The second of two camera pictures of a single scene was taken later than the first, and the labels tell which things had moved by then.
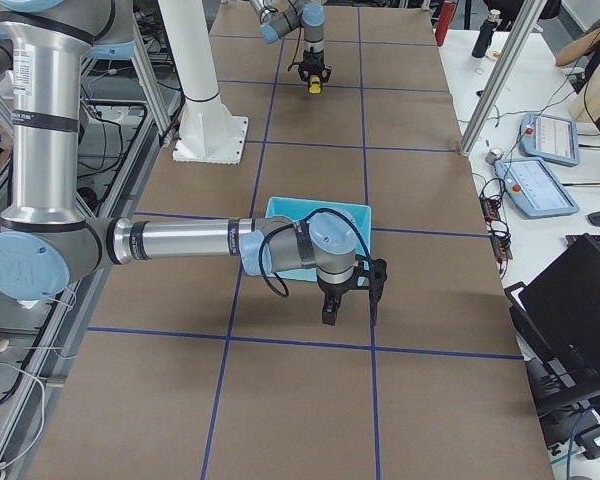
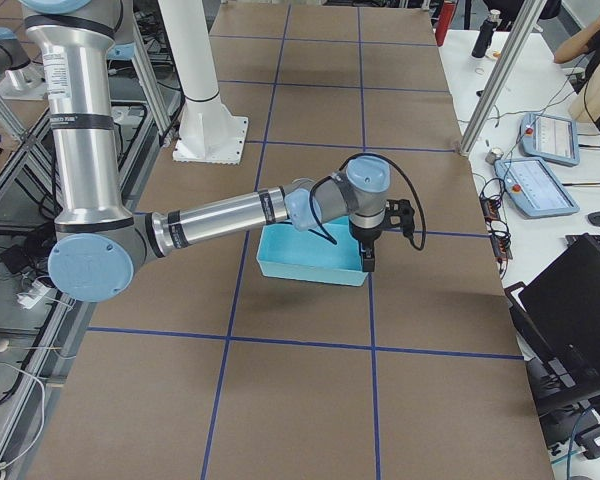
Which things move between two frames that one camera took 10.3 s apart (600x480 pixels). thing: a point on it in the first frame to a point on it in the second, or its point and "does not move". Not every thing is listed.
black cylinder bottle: x=485 y=34 does not move
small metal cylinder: x=493 y=155 does not move
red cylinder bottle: x=445 y=19 does not move
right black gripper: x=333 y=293 to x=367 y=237
